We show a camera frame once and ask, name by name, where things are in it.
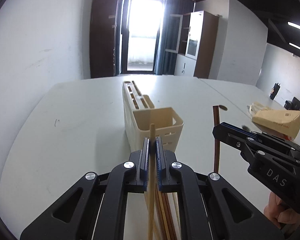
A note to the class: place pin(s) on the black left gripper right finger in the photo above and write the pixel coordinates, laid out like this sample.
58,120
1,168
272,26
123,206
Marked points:
209,206

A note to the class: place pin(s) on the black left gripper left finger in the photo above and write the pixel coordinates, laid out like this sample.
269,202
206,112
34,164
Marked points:
95,206

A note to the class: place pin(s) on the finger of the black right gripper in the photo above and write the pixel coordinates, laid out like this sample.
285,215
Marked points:
275,142
246,142

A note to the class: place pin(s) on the light bamboo chopstick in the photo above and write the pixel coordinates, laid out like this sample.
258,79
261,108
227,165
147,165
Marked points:
151,182

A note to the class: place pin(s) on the dark brown wooden chopstick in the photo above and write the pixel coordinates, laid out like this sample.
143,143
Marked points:
216,121

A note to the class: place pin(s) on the person's right hand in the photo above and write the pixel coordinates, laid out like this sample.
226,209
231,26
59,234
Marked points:
277,212

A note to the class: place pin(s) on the tan wooden chopstick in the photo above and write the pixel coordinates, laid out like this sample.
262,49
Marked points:
176,207

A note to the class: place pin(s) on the black object on far desk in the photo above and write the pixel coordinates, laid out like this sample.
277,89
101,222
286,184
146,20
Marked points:
274,91

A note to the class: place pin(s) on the cream plastic utensil holder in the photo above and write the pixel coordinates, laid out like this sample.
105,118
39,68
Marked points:
139,113

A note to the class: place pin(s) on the brown and white cabinet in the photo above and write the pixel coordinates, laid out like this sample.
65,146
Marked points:
197,44

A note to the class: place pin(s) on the dark brown tall wardrobe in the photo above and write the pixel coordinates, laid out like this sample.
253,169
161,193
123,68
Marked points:
102,38

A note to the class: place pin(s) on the dark blue curtain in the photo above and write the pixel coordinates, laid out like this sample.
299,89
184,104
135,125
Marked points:
165,52

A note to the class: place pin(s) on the glass balcony door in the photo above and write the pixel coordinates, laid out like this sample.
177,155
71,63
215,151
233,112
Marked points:
141,21

